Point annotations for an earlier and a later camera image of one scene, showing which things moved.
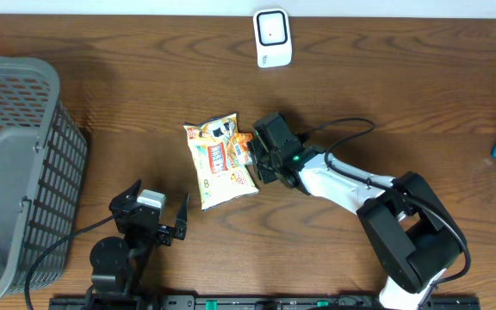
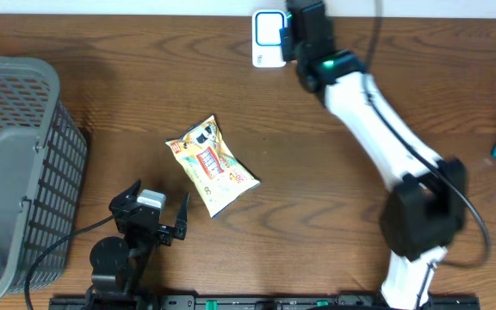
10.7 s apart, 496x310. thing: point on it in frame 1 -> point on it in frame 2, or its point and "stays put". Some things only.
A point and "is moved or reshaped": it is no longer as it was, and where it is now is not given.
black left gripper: [117, 202] stays put
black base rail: [191, 302] stays put
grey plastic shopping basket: [29, 162] stays put
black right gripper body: [266, 162] -> [291, 47]
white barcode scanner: [272, 38] stays put
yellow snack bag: [220, 182] is moved or reshaped
